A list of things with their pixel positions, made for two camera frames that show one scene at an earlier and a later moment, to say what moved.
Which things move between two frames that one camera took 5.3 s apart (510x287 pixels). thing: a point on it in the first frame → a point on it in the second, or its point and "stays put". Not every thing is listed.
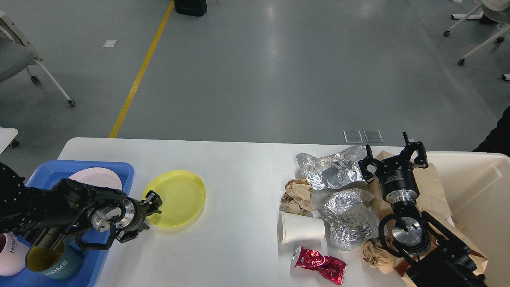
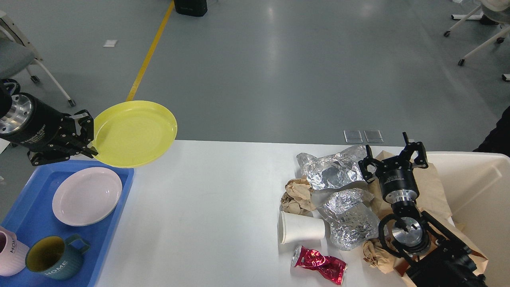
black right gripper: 396,176 stays put
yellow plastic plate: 183,195 → 132,133
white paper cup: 293,228 stays put
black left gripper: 130,218 → 49,134
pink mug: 12,253 stays put
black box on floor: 195,8 stays put
